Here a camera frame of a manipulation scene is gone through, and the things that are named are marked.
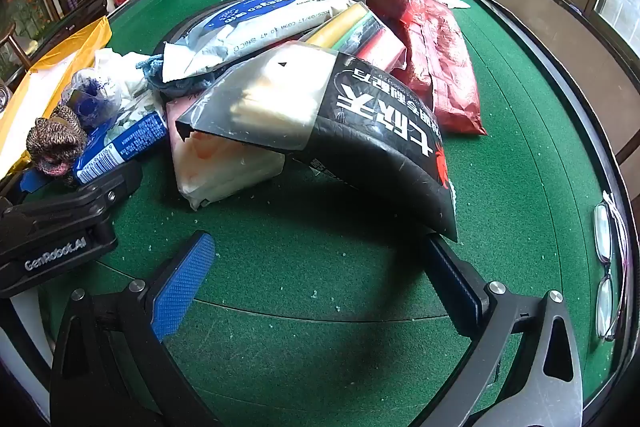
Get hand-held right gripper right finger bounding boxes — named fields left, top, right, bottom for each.
left=424, top=232, right=586, bottom=427

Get white and pink soft pack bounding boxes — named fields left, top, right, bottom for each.
left=167, top=99, right=286, bottom=212

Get clear pack of coloured cloths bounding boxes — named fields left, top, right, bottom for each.
left=302, top=2, right=408, bottom=72

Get brown wooden armchair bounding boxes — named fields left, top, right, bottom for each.
left=0, top=24, right=32, bottom=74

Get eyeglasses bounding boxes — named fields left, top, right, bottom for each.
left=592, top=202, right=628, bottom=343

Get white plastic bag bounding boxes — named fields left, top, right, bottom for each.
left=92, top=48, right=163, bottom=108

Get blue and white tissue packet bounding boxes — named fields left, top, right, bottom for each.
left=72, top=99, right=168, bottom=185

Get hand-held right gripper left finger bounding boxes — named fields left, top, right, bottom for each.
left=49, top=231, right=221, bottom=427

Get black packet with clear window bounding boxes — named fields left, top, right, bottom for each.
left=175, top=41, right=460, bottom=244

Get dark low cabinet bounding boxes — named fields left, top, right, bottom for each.
left=35, top=0, right=108, bottom=38

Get brown knitted item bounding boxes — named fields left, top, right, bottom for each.
left=26, top=104, right=88, bottom=178

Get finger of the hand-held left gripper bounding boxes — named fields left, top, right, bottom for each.
left=70, top=160, right=144, bottom=228
left=0, top=169, right=52, bottom=208

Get light blue cloth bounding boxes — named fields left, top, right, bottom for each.
left=137, top=54, right=213, bottom=100

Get white packet with blue circle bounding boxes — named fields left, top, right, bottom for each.
left=162, top=0, right=368, bottom=82

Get red plastic bag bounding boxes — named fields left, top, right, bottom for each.
left=336, top=0, right=488, bottom=136

